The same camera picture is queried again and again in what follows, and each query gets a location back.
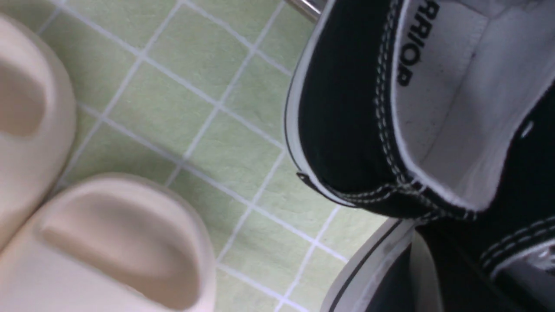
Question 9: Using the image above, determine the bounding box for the black canvas sneaker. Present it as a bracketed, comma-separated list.
[320, 217, 555, 312]
[284, 0, 554, 219]

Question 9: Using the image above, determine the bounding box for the silver metal shoe rack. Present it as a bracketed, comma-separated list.
[285, 0, 327, 23]

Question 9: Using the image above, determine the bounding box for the green checkered tablecloth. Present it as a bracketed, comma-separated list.
[1, 0, 384, 312]

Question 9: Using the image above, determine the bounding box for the cream right slipper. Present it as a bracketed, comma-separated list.
[1, 173, 216, 312]

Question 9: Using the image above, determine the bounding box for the cream slipper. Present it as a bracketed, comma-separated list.
[1, 173, 216, 312]
[0, 14, 77, 247]

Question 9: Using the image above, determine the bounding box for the cream left slipper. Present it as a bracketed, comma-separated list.
[0, 14, 77, 247]

